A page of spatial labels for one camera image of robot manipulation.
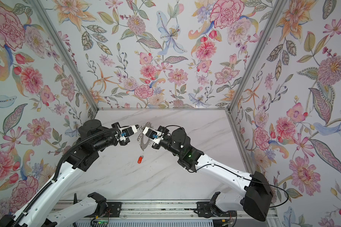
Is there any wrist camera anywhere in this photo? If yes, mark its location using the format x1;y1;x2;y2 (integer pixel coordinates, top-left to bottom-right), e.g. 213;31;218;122
119;124;140;141
142;127;163;144

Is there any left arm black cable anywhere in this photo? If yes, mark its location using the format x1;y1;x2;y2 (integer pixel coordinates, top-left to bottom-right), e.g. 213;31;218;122
9;128;121;227

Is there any right aluminium corner post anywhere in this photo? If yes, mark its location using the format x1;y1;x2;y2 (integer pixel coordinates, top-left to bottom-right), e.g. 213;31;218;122
228;1;287;113

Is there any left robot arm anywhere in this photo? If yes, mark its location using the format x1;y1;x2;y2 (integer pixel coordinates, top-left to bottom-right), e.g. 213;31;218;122
0;119;139;227

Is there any left aluminium corner post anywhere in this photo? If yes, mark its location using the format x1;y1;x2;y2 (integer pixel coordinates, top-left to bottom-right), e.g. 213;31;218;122
28;0;99;114

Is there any red key tag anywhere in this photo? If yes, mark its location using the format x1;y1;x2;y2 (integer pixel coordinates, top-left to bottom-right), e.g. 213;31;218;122
137;156;144;164

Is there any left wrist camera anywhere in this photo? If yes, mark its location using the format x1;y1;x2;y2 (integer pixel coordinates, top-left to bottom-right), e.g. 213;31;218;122
119;124;140;141

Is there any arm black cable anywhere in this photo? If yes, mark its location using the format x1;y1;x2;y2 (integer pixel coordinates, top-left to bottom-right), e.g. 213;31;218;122
164;124;289;208
9;128;121;227

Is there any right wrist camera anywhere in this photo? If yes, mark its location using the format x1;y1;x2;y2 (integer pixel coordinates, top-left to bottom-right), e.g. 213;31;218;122
142;127;163;144

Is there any aluminium corner post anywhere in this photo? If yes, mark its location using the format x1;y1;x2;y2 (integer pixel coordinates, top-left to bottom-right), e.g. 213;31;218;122
28;0;99;114
228;1;287;113

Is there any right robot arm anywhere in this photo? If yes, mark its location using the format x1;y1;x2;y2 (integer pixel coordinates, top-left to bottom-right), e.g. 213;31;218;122
143;127;273;222

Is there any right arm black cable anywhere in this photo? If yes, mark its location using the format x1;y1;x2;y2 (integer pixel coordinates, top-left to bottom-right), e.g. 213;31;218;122
164;124;289;208

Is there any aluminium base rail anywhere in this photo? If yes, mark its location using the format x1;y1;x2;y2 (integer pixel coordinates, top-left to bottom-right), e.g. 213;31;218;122
56;200;279;227

